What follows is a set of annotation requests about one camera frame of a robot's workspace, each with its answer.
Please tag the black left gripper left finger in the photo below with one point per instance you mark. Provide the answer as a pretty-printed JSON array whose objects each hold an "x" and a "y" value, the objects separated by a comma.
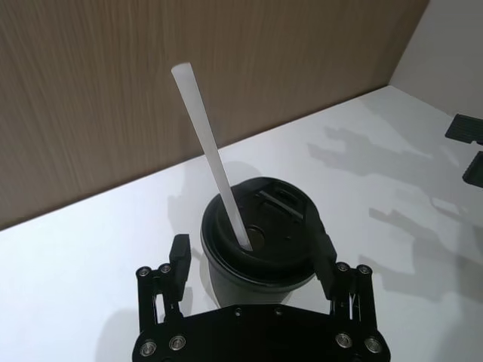
[{"x": 180, "y": 264}]

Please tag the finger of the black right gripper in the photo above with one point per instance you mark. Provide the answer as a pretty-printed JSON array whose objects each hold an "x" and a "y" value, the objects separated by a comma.
[
  {"x": 466, "y": 128},
  {"x": 476, "y": 169}
]

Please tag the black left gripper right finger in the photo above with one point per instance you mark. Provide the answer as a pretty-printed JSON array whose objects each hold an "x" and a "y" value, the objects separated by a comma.
[{"x": 327, "y": 260}]

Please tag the black plastic cup lid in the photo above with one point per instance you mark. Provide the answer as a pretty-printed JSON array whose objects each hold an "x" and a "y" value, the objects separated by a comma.
[{"x": 271, "y": 234}]

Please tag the white drinking straw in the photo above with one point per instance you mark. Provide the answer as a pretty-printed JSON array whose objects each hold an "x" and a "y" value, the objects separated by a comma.
[{"x": 211, "y": 151}]

